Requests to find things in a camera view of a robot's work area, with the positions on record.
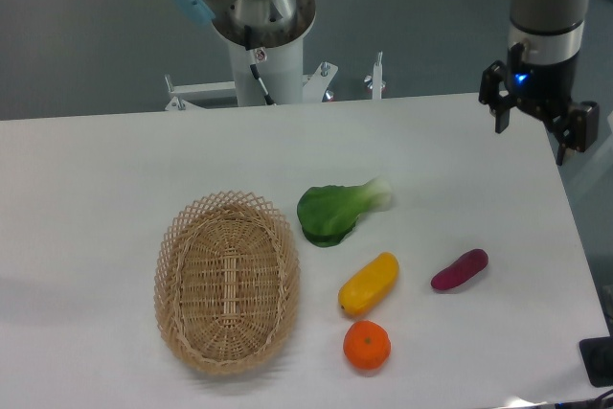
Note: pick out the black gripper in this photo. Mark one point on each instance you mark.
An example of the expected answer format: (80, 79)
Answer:
(544, 92)

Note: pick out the purple sweet potato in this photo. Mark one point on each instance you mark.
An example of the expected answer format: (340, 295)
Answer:
(462, 270)

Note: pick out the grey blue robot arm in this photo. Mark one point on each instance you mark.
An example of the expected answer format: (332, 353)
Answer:
(551, 30)

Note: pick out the green bok choy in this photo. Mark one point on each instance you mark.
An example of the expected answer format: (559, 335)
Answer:
(327, 214)

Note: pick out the yellow mango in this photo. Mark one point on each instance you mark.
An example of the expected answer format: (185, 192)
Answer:
(369, 286)

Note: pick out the black device at table edge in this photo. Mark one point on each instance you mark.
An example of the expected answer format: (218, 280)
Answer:
(596, 355)

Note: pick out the orange tangerine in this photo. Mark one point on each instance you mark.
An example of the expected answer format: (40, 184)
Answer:
(367, 345)

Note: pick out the woven wicker basket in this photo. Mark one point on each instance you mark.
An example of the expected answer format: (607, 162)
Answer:
(227, 283)

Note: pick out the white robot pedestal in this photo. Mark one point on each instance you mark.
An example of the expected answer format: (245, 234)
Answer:
(265, 42)

